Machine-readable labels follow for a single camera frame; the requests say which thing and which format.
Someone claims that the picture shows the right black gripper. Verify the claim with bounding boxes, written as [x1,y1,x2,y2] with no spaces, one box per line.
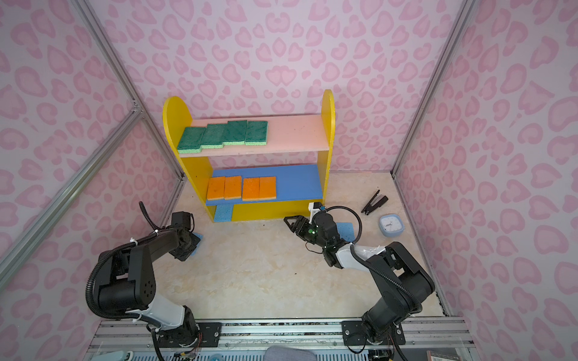
[284,216,329,249]

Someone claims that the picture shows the blue sponge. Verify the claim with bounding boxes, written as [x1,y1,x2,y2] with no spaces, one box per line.
[214,204,234,223]
[190,233,203,257]
[337,223,357,242]

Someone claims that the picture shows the orange sponge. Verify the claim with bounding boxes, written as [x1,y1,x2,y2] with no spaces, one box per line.
[206,177,226,201]
[242,177,260,202]
[258,176,277,201]
[224,176,243,200]

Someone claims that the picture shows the green sponge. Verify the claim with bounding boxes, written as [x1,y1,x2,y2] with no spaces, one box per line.
[223,120,248,146]
[200,123,227,149]
[177,127,206,154]
[245,120,268,146]

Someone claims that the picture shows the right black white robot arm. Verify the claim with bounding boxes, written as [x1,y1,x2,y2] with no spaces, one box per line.
[284,206,435,347]

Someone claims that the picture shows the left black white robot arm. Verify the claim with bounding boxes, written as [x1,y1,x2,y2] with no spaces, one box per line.
[85,203,201,348]

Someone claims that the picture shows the black clip tool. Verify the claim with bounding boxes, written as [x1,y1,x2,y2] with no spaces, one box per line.
[361,190,389,215]

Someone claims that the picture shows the small blue white clock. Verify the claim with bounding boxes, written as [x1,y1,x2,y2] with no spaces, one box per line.
[379,214,406,238]

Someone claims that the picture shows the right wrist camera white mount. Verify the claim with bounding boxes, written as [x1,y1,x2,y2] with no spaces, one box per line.
[308,202,325,218]

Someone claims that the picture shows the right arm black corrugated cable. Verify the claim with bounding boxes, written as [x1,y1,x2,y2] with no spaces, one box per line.
[322,205,421,308]

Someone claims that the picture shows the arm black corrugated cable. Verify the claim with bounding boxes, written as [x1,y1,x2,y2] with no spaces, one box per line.
[84,201,161,320]
[322,205,421,308]

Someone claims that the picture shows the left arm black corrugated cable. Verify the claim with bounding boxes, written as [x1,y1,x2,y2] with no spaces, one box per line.
[84,201,161,320]

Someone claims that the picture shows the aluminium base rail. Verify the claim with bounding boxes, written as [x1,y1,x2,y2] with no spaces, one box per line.
[83,317,480,360]

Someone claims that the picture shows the left aluminium frame beam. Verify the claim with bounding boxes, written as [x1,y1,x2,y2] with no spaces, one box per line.
[1,105,141,290]

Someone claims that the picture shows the right aluminium frame post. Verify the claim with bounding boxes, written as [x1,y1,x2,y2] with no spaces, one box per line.
[391,0,480,180]

